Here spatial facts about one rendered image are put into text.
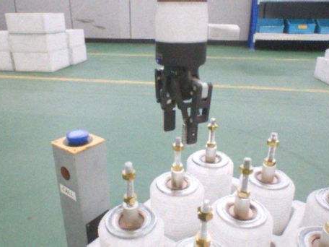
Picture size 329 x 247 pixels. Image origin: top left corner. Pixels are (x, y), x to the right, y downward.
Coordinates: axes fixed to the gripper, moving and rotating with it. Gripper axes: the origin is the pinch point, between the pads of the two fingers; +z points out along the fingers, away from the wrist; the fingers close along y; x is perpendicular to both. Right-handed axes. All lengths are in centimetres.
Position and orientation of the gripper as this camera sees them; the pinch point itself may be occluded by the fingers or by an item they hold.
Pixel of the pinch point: (178, 130)
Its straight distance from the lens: 45.9
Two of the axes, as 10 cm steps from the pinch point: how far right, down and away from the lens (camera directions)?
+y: 4.3, 3.3, -8.4
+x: 9.0, -1.6, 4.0
